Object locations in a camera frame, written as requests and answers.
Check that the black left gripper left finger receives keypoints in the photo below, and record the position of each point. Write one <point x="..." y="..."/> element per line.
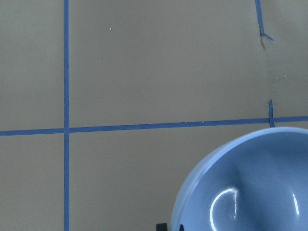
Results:
<point x="161" y="227"/>

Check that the blue ceramic bowl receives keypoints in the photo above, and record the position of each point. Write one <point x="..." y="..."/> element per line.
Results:
<point x="258" y="182"/>

